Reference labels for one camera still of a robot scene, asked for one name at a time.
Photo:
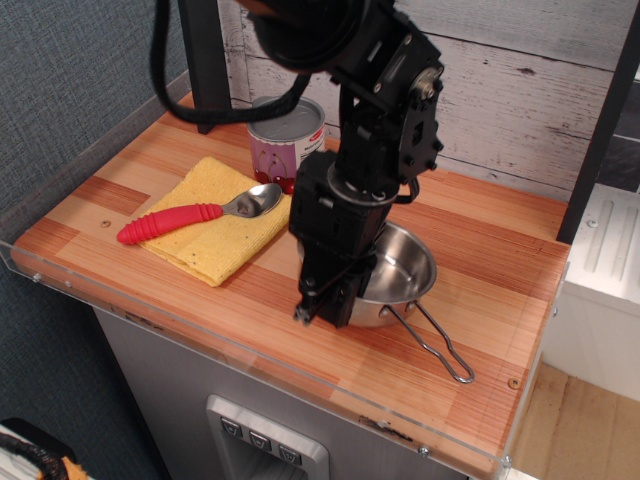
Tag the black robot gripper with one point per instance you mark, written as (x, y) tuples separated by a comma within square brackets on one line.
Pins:
[(335, 223)]

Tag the silver steel pot with handle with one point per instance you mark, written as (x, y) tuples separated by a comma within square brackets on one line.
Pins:
[(405, 270)]

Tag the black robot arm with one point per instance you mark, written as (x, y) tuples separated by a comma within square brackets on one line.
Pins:
[(389, 75)]

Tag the yellow folded cloth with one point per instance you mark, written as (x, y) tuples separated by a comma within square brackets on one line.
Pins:
[(213, 251)]

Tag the cherry label tin can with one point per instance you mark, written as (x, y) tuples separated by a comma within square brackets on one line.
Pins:
[(279, 146)]

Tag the silver dispenser button panel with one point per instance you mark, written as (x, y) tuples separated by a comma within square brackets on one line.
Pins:
[(252, 446)]

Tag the grey toy fridge cabinet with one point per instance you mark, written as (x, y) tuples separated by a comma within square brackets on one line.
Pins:
[(171, 384)]

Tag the clear acrylic table guard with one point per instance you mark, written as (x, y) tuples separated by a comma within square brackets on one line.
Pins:
[(83, 153)]

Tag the white toy sink unit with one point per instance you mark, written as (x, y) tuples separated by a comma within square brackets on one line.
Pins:
[(593, 332)]

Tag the orange object bottom left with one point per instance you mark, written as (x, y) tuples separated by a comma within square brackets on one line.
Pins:
[(75, 471)]

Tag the red handled metal spoon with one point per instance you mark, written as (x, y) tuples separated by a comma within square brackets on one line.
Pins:
[(252, 203)]

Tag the black vertical post right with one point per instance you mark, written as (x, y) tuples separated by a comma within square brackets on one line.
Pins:
[(616, 96)]

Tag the black vertical post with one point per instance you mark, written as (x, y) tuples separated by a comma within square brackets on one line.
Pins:
[(204, 48), (616, 96)]

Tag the black vertical post left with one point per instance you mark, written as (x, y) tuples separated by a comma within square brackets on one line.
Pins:
[(204, 48)]

